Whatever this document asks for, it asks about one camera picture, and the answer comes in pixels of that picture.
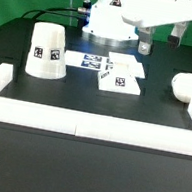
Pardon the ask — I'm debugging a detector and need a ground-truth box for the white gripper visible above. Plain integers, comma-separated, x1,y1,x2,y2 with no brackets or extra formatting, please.
121,0,192,56

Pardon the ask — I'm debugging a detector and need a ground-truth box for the white marker sheet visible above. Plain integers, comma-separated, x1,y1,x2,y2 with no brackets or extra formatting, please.
64,50,145,78

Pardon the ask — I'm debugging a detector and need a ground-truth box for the white lamp base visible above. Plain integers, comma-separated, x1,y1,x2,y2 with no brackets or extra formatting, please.
97,52,145,95

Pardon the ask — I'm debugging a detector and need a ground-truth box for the white U-shaped fence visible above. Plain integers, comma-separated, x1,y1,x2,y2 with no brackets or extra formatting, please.
0,63,192,156

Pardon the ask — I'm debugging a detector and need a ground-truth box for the white lamp bulb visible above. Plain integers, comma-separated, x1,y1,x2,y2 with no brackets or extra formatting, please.
171,72,192,103

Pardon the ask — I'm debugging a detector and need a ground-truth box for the black cable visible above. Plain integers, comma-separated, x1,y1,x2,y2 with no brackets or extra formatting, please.
21,0,94,30

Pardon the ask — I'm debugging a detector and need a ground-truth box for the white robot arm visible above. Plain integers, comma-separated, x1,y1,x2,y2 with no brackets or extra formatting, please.
82,0,192,55

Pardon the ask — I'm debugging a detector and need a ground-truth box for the white lamp shade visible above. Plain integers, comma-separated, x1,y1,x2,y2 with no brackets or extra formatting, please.
25,22,66,80

